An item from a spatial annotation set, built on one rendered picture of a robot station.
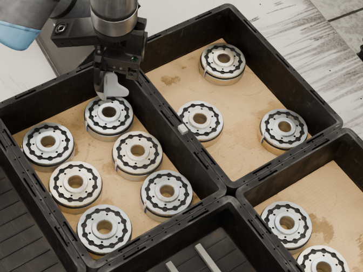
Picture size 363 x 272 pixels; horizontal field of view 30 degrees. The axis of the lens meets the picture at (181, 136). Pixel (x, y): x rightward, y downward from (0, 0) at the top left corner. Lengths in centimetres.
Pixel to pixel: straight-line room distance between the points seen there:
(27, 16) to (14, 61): 66
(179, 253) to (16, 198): 33
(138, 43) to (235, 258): 46
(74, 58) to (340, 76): 68
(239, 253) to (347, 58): 73
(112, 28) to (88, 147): 40
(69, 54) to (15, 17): 55
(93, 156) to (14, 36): 40
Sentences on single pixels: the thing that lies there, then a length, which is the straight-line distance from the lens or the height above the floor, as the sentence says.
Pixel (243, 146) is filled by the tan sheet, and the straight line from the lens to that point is 145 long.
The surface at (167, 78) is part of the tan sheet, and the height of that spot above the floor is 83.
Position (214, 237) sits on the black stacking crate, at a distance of 133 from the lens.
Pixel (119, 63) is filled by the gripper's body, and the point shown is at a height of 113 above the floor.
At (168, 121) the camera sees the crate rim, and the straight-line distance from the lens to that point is 135.
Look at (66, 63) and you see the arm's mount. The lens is 162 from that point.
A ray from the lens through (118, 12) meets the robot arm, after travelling 105.
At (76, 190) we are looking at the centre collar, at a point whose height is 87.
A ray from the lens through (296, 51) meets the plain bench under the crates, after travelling 183.
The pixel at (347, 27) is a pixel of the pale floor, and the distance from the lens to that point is 296.
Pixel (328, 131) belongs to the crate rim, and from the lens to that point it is 139.
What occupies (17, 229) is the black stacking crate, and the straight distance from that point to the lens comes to 133.
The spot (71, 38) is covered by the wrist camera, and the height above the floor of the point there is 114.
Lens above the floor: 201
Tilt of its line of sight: 55 degrees down
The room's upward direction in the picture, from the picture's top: 10 degrees clockwise
